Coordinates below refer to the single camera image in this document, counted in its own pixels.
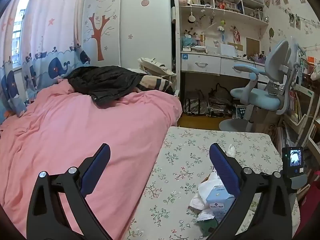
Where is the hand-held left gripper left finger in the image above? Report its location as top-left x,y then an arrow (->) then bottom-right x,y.
26,143 -> 112,240

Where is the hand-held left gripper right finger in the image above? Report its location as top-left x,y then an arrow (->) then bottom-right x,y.
209,142 -> 293,240

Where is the small white tissue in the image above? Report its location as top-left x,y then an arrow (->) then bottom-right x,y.
225,144 -> 237,157

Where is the blue carton box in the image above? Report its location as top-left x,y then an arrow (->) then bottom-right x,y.
205,184 -> 237,222

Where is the green wrapper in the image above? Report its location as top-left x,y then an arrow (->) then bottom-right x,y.
197,217 -> 219,238

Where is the pink red bag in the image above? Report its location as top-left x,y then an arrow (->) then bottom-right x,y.
299,170 -> 320,207

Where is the pink duvet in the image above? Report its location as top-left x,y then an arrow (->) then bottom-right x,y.
0,79 -> 183,232

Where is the floral tablecloth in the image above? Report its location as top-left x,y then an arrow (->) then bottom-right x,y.
126,126 -> 301,240

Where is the white book rack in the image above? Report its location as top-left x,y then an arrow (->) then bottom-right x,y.
282,84 -> 320,157

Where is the stack of newspapers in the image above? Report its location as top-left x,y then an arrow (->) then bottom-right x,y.
208,83 -> 238,118

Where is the clear plastic bag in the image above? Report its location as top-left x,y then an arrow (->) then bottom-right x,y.
183,90 -> 209,116

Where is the blue desk chair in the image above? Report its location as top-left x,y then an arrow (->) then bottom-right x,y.
219,39 -> 301,132

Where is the black jacket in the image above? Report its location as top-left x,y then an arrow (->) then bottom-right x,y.
67,66 -> 148,107

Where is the striped pillow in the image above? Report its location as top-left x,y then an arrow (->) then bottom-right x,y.
136,74 -> 173,92

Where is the beige tote bag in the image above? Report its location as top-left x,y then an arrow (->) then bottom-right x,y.
137,57 -> 177,81

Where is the brown cork board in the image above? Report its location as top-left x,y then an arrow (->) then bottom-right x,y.
246,37 -> 261,55

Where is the whale print curtain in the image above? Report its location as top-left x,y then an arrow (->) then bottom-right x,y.
0,0 -> 91,117

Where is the white wardrobe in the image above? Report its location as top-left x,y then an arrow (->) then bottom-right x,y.
82,0 -> 176,68

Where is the white desk with shelves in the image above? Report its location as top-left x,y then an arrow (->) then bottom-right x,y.
174,0 -> 270,53

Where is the window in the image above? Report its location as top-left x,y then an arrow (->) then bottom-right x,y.
11,0 -> 28,68

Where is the row of shelf books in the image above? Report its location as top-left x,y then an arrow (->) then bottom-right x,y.
215,0 -> 244,12

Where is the string of hanging photos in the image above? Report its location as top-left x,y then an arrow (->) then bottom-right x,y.
262,0 -> 320,29

